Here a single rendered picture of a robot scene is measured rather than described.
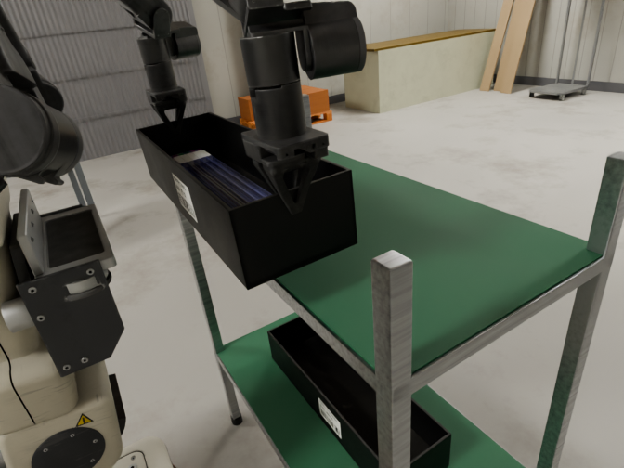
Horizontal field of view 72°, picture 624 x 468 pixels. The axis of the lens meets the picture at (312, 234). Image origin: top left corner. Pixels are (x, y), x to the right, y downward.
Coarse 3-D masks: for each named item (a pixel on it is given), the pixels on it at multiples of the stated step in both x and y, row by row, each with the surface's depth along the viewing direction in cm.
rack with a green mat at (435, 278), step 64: (384, 192) 94; (448, 192) 91; (192, 256) 125; (384, 256) 42; (448, 256) 69; (512, 256) 67; (576, 256) 65; (320, 320) 58; (384, 320) 43; (448, 320) 55; (512, 320) 56; (576, 320) 72; (256, 384) 128; (384, 384) 47; (576, 384) 78; (320, 448) 107; (384, 448) 53
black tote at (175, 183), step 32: (160, 128) 96; (192, 128) 99; (224, 128) 94; (160, 160) 79; (224, 160) 100; (320, 160) 61; (192, 192) 63; (320, 192) 55; (352, 192) 57; (192, 224) 72; (224, 224) 53; (256, 224) 51; (288, 224) 54; (320, 224) 56; (352, 224) 59; (224, 256) 59; (256, 256) 53; (288, 256) 55; (320, 256) 58
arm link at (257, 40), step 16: (256, 32) 42; (272, 32) 43; (288, 32) 43; (304, 32) 44; (256, 48) 43; (272, 48) 43; (288, 48) 43; (304, 48) 45; (256, 64) 43; (272, 64) 43; (288, 64) 44; (304, 64) 46; (256, 80) 44; (272, 80) 44; (288, 80) 44
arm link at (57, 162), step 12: (60, 120) 42; (60, 132) 41; (72, 132) 44; (60, 144) 41; (72, 144) 44; (60, 156) 42; (72, 156) 45; (48, 168) 42; (60, 168) 44; (36, 180) 40; (48, 180) 44; (60, 180) 45
